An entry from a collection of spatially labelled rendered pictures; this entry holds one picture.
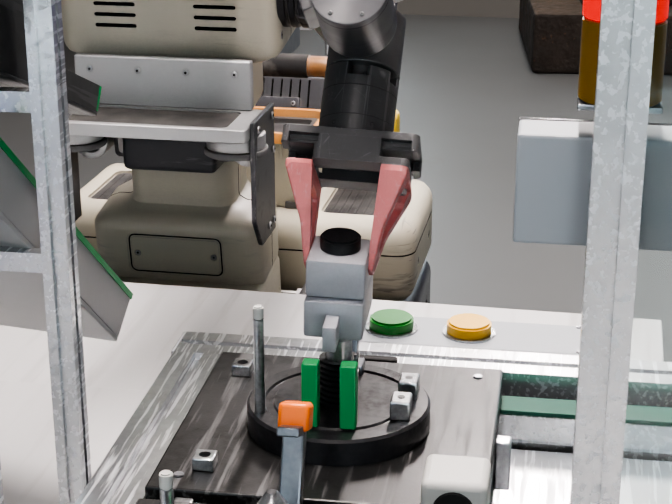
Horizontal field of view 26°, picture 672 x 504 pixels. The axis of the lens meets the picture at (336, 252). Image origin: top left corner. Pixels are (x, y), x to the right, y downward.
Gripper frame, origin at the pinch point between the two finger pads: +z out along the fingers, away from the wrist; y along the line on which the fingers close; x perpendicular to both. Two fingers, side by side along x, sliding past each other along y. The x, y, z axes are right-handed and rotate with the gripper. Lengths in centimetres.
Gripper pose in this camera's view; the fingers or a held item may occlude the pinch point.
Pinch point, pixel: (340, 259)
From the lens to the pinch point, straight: 107.4
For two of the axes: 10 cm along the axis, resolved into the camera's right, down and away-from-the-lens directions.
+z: -1.2, 9.6, -2.7
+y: 9.9, 0.9, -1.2
